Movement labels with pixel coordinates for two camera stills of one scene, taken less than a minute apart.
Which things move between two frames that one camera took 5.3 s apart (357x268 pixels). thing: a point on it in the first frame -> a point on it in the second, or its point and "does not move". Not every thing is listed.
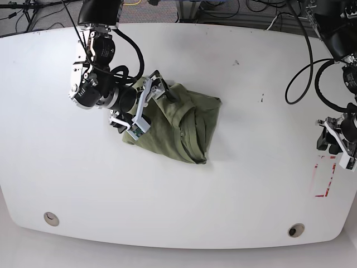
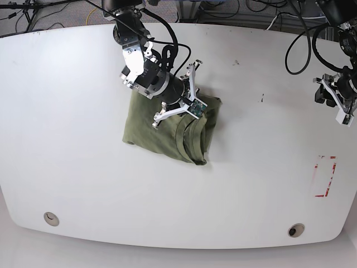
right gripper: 335,124 -> 328,92
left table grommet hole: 51,219 does not move
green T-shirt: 184,129 does not move
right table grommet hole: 296,230 does not move
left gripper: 154,86 -> 184,107
